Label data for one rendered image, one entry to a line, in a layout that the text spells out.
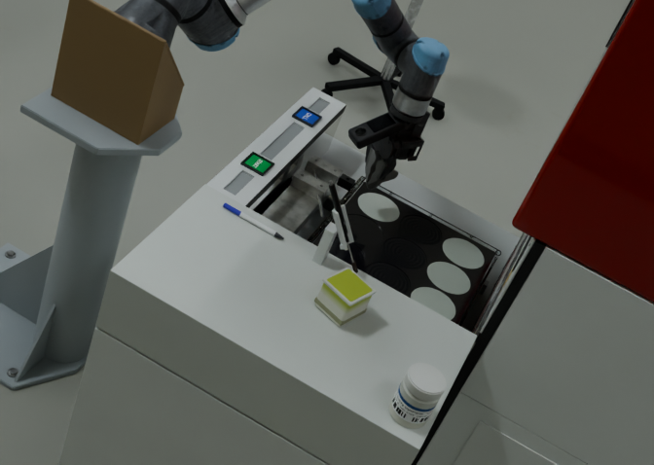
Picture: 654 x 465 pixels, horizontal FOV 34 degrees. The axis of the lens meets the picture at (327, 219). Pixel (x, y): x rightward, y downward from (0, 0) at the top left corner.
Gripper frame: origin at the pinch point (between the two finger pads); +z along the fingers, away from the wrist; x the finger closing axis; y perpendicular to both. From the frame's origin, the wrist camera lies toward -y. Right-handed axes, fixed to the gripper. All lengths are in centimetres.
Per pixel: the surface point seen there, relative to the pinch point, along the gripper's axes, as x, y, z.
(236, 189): 3.9, -30.6, 2.1
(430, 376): -59, -26, -6
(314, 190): 7.5, -7.4, 7.0
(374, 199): 2.6, 6.2, 7.1
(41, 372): 43, -44, 95
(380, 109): 154, 139, 89
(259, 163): 10.3, -22.3, 0.9
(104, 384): -18, -62, 30
